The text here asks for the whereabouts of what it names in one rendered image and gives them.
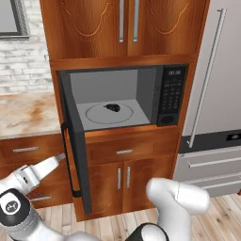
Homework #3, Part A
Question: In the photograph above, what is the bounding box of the grey framed window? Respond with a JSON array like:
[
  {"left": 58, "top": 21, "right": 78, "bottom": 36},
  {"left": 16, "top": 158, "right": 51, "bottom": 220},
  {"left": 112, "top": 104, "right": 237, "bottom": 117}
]
[{"left": 0, "top": 0, "right": 31, "bottom": 40}]

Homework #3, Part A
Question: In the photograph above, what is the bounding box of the dark grey microwave door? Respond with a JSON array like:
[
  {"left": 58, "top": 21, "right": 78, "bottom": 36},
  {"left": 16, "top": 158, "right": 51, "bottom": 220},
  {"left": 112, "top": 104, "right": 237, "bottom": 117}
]
[{"left": 58, "top": 71, "right": 94, "bottom": 216}]

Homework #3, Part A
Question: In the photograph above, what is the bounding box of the stainless steel fridge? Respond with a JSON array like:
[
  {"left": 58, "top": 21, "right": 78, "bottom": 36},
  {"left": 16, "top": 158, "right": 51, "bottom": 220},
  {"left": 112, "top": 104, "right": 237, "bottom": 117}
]
[{"left": 172, "top": 0, "right": 241, "bottom": 199}]

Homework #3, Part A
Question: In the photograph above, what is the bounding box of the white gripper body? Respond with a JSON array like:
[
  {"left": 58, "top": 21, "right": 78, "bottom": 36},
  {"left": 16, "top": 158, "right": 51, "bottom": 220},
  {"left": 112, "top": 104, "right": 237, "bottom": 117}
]
[{"left": 31, "top": 155, "right": 61, "bottom": 182}]

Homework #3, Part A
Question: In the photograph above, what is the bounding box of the wooden counter drawer front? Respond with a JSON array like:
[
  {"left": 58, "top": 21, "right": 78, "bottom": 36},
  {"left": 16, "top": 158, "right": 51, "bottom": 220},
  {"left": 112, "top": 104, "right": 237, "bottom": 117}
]
[
  {"left": 0, "top": 161, "right": 73, "bottom": 209},
  {"left": 0, "top": 135, "right": 66, "bottom": 168}
]

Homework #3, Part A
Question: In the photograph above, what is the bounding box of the silver counter drawer handle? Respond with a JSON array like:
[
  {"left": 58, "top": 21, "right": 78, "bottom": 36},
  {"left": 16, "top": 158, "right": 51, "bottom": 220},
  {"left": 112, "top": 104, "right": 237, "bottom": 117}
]
[
  {"left": 11, "top": 145, "right": 40, "bottom": 153},
  {"left": 29, "top": 195, "right": 53, "bottom": 202}
]

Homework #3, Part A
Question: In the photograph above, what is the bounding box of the black microwave door handle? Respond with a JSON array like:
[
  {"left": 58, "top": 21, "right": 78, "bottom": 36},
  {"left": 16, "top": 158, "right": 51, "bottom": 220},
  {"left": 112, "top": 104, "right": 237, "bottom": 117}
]
[{"left": 60, "top": 120, "right": 83, "bottom": 199}]

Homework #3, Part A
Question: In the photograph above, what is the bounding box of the glass microwave turntable plate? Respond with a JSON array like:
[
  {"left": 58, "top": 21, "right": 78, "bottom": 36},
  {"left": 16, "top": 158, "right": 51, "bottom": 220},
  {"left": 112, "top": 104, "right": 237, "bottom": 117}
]
[{"left": 85, "top": 102, "right": 134, "bottom": 125}]

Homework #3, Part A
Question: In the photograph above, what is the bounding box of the silver fridge drawer handle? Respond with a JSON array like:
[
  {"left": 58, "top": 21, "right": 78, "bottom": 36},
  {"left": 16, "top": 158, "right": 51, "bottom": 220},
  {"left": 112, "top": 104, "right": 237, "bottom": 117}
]
[
  {"left": 186, "top": 156, "right": 241, "bottom": 169},
  {"left": 201, "top": 179, "right": 241, "bottom": 190}
]

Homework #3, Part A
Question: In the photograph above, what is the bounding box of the tall wooden cabinet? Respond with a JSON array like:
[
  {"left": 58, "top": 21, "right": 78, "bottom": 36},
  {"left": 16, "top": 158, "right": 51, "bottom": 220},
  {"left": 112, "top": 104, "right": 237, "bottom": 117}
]
[{"left": 39, "top": 0, "right": 212, "bottom": 222}]

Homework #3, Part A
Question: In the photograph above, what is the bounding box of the black microwave oven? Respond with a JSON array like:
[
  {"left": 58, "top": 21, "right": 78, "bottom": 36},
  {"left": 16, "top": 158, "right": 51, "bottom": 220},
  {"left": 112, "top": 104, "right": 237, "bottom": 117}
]
[{"left": 58, "top": 64, "right": 189, "bottom": 133}]

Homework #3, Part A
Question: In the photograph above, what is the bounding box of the long silver fridge handle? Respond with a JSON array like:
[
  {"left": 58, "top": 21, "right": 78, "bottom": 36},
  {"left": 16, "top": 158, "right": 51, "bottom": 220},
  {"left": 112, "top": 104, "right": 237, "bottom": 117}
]
[{"left": 186, "top": 8, "right": 228, "bottom": 149}]

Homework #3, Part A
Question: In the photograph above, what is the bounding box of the long silver cupboard handle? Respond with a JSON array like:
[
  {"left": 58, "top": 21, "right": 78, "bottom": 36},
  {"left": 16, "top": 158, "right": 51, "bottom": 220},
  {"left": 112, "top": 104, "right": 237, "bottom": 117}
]
[
  {"left": 118, "top": 0, "right": 125, "bottom": 43},
  {"left": 133, "top": 0, "right": 140, "bottom": 43}
]

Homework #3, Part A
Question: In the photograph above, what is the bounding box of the small black object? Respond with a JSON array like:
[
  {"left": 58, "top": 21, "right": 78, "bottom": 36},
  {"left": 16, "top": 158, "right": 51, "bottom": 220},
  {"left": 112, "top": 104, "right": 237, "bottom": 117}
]
[{"left": 103, "top": 103, "right": 122, "bottom": 114}]

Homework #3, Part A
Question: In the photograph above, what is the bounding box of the carved wooden cupboard door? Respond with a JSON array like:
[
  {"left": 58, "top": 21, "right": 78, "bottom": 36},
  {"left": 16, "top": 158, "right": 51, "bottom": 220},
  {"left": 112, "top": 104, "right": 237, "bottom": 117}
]
[
  {"left": 126, "top": 0, "right": 210, "bottom": 57},
  {"left": 40, "top": 0, "right": 129, "bottom": 61}
]

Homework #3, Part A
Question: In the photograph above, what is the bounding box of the plain wooden cupboard door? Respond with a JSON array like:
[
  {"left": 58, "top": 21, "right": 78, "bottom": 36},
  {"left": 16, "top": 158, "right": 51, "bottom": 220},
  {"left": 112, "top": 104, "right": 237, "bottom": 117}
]
[
  {"left": 88, "top": 161, "right": 125, "bottom": 218},
  {"left": 122, "top": 154, "right": 175, "bottom": 214}
]

